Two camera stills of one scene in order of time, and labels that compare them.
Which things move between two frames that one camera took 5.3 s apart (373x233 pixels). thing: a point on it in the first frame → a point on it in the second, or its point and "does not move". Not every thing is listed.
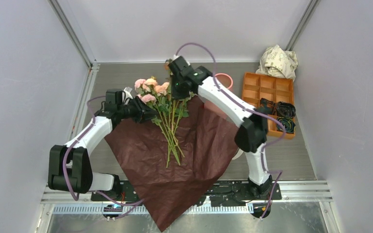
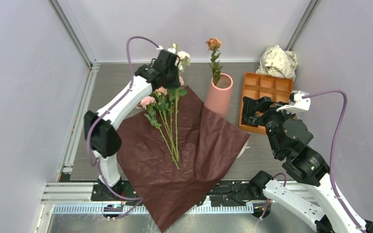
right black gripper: x=177 y=95 → x=249 y=104
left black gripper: x=144 y=113 → x=176 y=83
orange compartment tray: x=256 y=86 does not move
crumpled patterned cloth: x=275 y=61 does not move
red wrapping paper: x=174 y=167 does not move
